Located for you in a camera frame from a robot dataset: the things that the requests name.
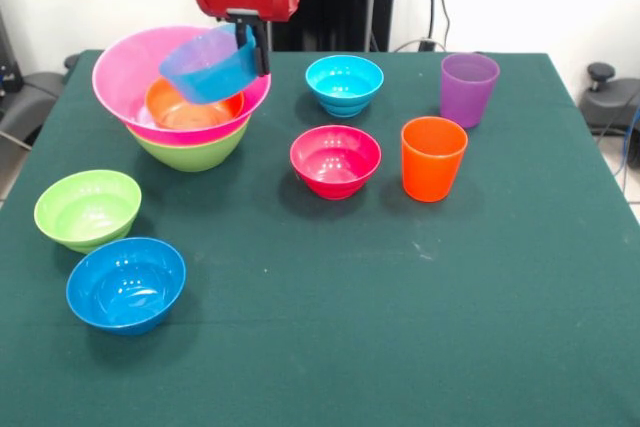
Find purple cup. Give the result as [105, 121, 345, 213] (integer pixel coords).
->
[439, 52, 501, 129]

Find orange cup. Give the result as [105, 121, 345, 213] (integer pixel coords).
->
[400, 116, 469, 204]

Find wide light blue bowl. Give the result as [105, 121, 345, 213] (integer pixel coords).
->
[158, 22, 271, 105]

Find black equipment with knob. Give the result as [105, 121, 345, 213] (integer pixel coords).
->
[579, 62, 640, 171]

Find black and grey equipment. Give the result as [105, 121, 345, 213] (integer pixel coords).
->
[0, 6, 69, 148]

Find large green bowl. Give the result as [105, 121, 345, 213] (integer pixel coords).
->
[125, 116, 251, 173]

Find large pink bowl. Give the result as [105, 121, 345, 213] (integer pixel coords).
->
[91, 25, 272, 147]

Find dark green tablecloth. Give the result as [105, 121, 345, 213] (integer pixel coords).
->
[0, 49, 640, 427]

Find small red bowl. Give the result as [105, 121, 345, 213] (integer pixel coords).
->
[289, 124, 382, 201]

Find small light blue footed bowl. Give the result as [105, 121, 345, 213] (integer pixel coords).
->
[305, 54, 385, 119]

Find dark blue bowl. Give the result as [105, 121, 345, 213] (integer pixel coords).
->
[65, 237, 187, 337]

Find orange bowl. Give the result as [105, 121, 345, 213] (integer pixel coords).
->
[144, 77, 246, 131]

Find small green bowl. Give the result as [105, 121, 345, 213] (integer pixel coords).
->
[33, 169, 143, 255]

